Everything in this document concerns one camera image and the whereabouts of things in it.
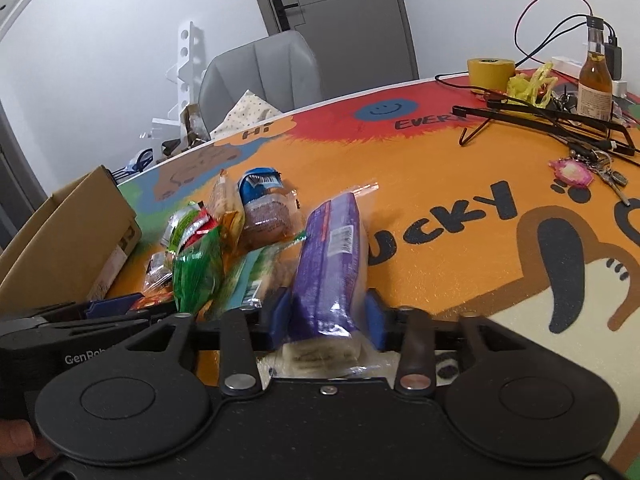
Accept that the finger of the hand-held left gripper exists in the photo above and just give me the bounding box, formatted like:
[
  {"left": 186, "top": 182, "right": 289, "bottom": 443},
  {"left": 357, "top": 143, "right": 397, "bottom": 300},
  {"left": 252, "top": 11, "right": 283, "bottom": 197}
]
[
  {"left": 0, "top": 293, "right": 147, "bottom": 334},
  {"left": 50, "top": 309, "right": 177, "bottom": 334}
]

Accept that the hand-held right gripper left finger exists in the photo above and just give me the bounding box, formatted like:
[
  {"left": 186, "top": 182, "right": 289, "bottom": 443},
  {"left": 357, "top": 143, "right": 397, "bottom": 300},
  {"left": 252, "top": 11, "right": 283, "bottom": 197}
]
[{"left": 115, "top": 287, "right": 294, "bottom": 397}]

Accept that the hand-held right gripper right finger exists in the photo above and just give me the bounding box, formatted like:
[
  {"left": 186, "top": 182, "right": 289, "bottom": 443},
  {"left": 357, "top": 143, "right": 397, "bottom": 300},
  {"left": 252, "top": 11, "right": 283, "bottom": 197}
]
[{"left": 365, "top": 288, "right": 539, "bottom": 397}]

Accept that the purple snack packet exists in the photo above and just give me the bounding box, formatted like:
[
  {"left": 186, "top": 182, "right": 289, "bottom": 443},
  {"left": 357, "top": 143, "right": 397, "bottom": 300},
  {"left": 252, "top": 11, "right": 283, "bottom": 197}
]
[{"left": 272, "top": 192, "right": 371, "bottom": 378}]

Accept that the cardboard box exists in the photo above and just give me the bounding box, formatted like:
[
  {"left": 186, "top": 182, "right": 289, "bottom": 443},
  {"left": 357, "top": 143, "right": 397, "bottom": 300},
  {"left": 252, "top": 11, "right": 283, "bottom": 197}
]
[{"left": 0, "top": 165, "right": 142, "bottom": 311}]

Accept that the blue cookie packet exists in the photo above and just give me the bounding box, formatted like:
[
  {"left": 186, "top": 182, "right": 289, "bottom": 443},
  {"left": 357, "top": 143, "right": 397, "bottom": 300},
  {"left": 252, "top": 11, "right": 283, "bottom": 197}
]
[{"left": 236, "top": 167, "right": 301, "bottom": 248}]

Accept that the clear orange bread packet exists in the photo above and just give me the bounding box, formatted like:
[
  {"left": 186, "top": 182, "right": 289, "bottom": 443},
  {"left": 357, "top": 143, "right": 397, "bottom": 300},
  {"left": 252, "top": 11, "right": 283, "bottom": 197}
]
[{"left": 207, "top": 170, "right": 246, "bottom": 252}]

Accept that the person's left hand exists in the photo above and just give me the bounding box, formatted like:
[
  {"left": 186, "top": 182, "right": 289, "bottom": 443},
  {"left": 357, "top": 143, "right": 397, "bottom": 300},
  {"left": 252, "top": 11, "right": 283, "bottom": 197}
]
[{"left": 0, "top": 418, "right": 57, "bottom": 461}]

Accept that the teal snack packet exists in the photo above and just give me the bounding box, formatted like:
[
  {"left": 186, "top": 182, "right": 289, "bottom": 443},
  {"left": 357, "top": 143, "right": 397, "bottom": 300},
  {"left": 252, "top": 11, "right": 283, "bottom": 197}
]
[{"left": 205, "top": 232, "right": 306, "bottom": 319}]

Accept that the red green snack packet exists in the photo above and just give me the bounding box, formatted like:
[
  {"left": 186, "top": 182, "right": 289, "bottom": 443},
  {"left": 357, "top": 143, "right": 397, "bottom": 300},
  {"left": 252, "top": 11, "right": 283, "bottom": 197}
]
[{"left": 160, "top": 201, "right": 221, "bottom": 256}]

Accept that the colourful printed table mat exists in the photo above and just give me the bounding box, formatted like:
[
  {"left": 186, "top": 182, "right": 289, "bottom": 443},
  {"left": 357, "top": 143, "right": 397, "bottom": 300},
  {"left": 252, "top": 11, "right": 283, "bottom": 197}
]
[{"left": 102, "top": 67, "right": 640, "bottom": 480}]

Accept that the small brown open box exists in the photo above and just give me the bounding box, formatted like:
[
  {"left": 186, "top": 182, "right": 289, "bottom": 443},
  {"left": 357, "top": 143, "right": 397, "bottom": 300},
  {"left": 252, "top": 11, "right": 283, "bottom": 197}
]
[{"left": 179, "top": 104, "right": 212, "bottom": 152}]

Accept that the dotted cream cloth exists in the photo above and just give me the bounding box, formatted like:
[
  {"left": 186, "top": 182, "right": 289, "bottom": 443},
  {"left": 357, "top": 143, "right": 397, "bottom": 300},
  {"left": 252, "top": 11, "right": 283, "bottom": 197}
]
[{"left": 210, "top": 89, "right": 293, "bottom": 139}]

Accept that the grey chair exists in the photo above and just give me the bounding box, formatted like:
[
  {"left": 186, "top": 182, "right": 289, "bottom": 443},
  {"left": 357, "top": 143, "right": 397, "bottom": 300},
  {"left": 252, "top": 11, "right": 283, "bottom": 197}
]
[{"left": 198, "top": 30, "right": 323, "bottom": 131}]

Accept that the white perforated rack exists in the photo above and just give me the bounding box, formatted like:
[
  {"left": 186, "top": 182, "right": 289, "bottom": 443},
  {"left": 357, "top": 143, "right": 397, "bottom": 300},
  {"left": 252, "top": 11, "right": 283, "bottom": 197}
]
[{"left": 151, "top": 21, "right": 207, "bottom": 134}]

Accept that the black clothes hanger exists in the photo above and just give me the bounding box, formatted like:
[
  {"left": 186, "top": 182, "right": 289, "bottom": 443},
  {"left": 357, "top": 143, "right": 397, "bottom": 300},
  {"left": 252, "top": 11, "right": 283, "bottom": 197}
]
[{"left": 452, "top": 99, "right": 639, "bottom": 157}]

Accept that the yellow tape roll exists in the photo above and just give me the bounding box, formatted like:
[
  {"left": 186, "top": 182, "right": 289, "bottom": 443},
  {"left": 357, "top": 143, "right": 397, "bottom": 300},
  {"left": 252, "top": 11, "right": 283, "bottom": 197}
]
[{"left": 467, "top": 57, "right": 517, "bottom": 92}]

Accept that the bunch of keys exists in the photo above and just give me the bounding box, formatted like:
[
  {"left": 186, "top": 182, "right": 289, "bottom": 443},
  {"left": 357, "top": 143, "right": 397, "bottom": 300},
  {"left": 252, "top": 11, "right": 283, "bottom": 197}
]
[{"left": 570, "top": 142, "right": 632, "bottom": 206}]

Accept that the yellow plastic bag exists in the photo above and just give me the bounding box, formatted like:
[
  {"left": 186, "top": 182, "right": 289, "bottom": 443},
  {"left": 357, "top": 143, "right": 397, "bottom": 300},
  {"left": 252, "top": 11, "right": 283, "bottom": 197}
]
[{"left": 506, "top": 62, "right": 557, "bottom": 109}]

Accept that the grey door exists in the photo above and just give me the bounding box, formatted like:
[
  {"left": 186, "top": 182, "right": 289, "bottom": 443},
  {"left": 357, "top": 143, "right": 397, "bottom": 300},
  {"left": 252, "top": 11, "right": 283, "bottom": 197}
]
[{"left": 243, "top": 0, "right": 420, "bottom": 83}]

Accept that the white power strip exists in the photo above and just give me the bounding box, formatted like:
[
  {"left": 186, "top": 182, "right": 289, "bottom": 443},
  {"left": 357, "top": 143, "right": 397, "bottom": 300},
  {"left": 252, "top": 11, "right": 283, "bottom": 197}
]
[{"left": 552, "top": 56, "right": 629, "bottom": 96}]

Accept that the glass bottle amber liquid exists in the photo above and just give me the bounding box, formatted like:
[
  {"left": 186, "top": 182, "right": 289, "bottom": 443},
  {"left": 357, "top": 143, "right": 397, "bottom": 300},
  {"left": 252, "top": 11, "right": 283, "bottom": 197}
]
[{"left": 577, "top": 16, "right": 614, "bottom": 122}]

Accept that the black charger plug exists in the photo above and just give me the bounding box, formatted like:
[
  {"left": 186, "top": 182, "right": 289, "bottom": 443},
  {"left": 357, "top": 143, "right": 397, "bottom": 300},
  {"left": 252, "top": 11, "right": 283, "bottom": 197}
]
[{"left": 602, "top": 22, "right": 624, "bottom": 81}]

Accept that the black wire rack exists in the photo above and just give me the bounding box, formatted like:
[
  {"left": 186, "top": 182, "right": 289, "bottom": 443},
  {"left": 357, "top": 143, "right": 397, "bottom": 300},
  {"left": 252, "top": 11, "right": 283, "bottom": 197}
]
[{"left": 112, "top": 147, "right": 153, "bottom": 182}]

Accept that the pink keychain charm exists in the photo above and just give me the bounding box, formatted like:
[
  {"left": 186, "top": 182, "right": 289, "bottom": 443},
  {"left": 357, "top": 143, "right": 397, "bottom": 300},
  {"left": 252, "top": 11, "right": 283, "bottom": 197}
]
[{"left": 549, "top": 156, "right": 594, "bottom": 190}]

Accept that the black door handle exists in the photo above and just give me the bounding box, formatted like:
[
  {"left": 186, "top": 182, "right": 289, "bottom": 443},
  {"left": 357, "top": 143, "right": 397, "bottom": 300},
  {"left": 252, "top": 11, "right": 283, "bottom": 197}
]
[{"left": 272, "top": 0, "right": 300, "bottom": 32}]

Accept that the black cable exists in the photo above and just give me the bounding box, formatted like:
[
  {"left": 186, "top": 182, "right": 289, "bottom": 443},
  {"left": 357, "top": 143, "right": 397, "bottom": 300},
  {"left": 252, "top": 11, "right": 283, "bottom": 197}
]
[{"left": 434, "top": 14, "right": 607, "bottom": 97}]

